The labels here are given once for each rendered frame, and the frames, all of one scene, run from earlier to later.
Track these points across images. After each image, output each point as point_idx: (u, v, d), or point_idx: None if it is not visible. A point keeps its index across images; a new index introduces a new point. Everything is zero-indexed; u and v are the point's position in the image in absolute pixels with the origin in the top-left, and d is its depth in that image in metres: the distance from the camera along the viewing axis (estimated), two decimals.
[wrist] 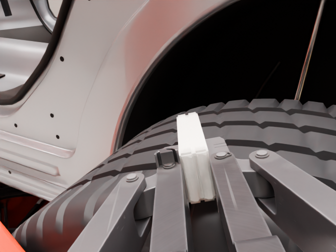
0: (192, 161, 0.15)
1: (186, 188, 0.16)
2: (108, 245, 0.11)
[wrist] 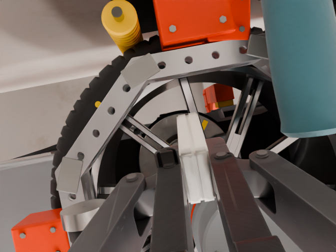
0: (192, 161, 0.15)
1: (186, 188, 0.16)
2: (108, 245, 0.11)
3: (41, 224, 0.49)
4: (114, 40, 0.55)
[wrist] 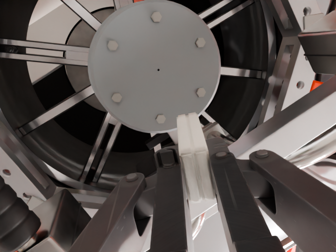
0: (192, 161, 0.15)
1: (186, 188, 0.16)
2: (108, 245, 0.11)
3: None
4: None
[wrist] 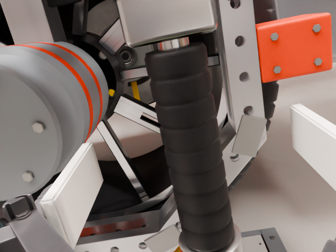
0: (53, 209, 0.14)
1: None
2: None
3: (290, 76, 0.38)
4: None
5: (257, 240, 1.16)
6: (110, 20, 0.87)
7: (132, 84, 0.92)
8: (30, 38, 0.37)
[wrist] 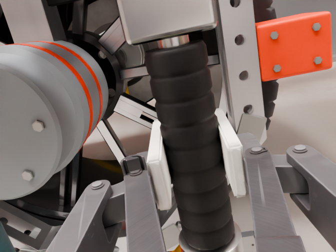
0: (159, 168, 0.15)
1: (155, 194, 0.16)
2: None
3: (290, 74, 0.38)
4: None
5: (250, 241, 1.16)
6: (99, 22, 0.86)
7: None
8: (29, 37, 0.37)
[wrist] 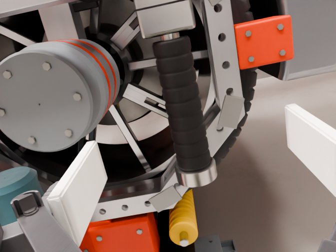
0: (60, 206, 0.14)
1: None
2: None
3: (261, 64, 0.49)
4: (190, 207, 0.66)
5: None
6: (82, 23, 0.72)
7: None
8: (60, 36, 0.48)
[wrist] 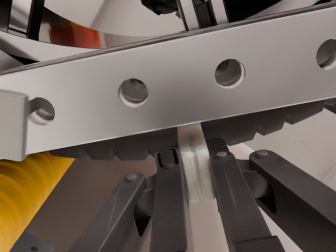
0: (192, 161, 0.15)
1: (186, 188, 0.16)
2: (108, 245, 0.11)
3: None
4: (34, 194, 0.23)
5: None
6: None
7: None
8: None
